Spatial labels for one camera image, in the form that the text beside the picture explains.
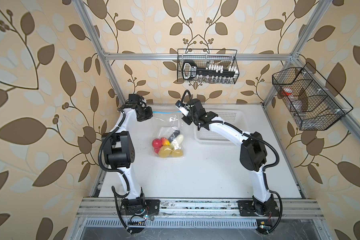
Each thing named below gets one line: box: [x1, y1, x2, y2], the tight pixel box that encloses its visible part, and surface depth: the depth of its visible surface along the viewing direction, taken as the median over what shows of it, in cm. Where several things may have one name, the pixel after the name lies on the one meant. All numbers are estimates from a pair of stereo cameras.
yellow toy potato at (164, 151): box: [158, 145, 172, 158], surface depth 88 cm
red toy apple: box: [152, 138, 163, 152], surface depth 90 cm
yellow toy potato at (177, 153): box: [169, 149, 184, 158], surface depth 88 cm
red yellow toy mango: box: [160, 137, 171, 146], surface depth 93 cm
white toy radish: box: [170, 134, 184, 150], surface depth 92 cm
